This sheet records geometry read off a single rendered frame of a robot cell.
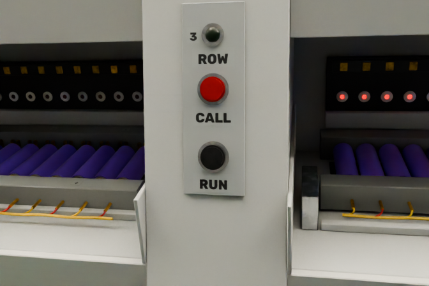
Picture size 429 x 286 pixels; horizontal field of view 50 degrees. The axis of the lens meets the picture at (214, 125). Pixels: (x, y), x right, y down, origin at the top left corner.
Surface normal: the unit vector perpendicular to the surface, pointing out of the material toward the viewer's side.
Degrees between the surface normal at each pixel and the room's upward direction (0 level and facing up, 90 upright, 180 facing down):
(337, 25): 107
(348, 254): 17
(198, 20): 90
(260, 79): 90
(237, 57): 90
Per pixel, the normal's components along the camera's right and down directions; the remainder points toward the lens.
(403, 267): -0.06, -0.93
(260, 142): -0.18, 0.08
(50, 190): -0.18, 0.36
